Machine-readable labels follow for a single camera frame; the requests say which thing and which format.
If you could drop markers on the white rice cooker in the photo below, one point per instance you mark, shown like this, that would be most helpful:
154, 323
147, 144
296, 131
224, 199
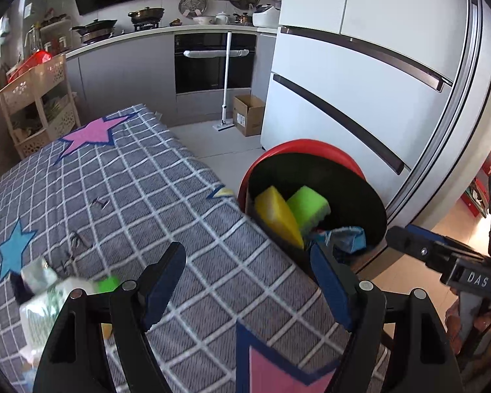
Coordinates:
266, 15

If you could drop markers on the yellow sponge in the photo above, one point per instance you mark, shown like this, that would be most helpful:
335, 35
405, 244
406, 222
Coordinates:
278, 213

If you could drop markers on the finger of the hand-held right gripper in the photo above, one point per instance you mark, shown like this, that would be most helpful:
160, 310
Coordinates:
417, 247

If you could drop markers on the wok with lid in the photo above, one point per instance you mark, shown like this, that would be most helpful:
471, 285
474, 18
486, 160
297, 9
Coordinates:
147, 14

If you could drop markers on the cardboard box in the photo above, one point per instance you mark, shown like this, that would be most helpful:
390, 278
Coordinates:
249, 116

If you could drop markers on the red bin with black liner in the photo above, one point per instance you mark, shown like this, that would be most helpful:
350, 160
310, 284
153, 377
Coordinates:
307, 147

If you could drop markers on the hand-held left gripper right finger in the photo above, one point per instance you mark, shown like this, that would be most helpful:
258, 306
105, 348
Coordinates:
331, 290

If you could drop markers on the blue packet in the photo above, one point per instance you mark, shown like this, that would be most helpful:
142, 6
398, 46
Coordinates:
347, 239

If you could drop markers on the white stick mop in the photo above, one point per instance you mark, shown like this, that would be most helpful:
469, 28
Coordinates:
227, 82

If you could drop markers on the white bowl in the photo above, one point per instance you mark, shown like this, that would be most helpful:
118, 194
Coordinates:
204, 19

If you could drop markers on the green white pouch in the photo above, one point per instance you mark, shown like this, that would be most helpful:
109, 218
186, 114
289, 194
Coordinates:
45, 307

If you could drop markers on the beige plastic storage rack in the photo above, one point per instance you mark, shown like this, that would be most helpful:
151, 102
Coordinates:
37, 102

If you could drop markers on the red plastic container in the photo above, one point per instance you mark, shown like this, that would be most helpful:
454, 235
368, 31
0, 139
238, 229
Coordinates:
28, 63

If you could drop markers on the white refrigerator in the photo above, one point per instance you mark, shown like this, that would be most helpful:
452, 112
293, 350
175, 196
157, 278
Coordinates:
372, 69

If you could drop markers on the small steel pot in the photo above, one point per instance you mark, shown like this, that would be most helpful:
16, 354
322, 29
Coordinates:
242, 18

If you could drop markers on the black wok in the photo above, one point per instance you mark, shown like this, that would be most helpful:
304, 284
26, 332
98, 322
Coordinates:
94, 26

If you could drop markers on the green sponge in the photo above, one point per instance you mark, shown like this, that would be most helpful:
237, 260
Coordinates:
309, 204

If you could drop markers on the black built-in oven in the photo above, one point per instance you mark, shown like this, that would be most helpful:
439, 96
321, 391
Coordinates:
212, 73

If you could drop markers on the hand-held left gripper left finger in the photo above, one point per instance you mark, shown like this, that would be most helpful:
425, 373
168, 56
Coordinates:
163, 286

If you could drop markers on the silver round steamer rack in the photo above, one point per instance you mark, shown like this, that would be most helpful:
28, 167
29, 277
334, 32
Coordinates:
193, 5

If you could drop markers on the grey kitchen counter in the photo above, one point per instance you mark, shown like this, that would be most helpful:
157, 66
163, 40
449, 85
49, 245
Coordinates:
118, 73

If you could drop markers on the grey checked tablecloth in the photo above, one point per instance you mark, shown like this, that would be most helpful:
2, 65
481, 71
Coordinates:
147, 196

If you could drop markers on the person's right hand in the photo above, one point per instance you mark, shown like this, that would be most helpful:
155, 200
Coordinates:
454, 323

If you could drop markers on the white enamel pot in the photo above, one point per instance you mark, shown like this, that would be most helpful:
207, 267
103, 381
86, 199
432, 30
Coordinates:
222, 17

